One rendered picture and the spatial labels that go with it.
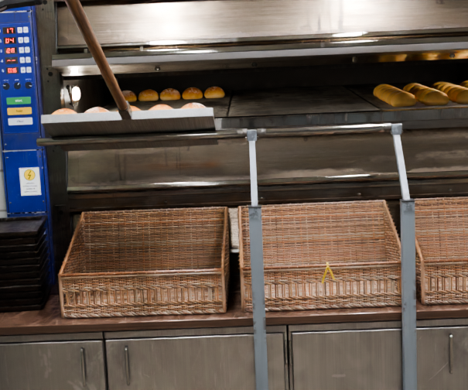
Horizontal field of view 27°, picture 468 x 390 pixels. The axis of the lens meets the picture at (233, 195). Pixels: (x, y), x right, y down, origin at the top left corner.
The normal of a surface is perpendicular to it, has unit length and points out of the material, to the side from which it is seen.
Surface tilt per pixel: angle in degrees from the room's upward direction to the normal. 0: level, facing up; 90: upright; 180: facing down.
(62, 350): 91
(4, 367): 90
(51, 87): 90
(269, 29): 70
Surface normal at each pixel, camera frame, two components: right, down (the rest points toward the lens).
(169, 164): -0.03, -0.18
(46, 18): -0.01, 0.17
